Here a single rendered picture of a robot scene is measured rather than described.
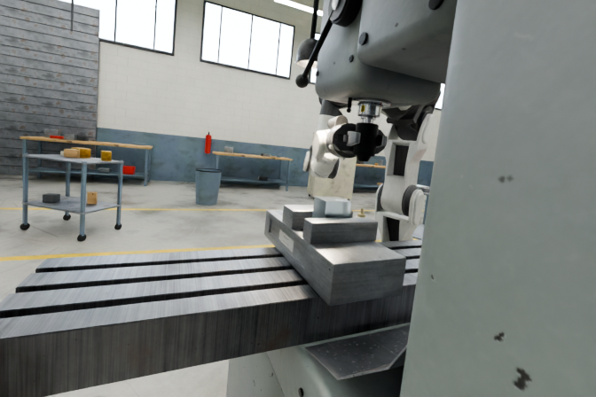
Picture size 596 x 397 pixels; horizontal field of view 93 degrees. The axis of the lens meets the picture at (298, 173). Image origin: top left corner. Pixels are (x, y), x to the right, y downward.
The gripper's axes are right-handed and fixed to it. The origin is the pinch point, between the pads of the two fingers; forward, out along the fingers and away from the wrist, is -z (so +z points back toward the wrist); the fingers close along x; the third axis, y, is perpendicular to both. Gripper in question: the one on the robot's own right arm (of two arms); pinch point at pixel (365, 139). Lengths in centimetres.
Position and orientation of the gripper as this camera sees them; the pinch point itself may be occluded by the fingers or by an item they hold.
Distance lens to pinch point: 62.1
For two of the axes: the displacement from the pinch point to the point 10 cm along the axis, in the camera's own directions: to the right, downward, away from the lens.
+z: -1.4, -1.0, 9.9
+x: 9.9, 0.9, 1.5
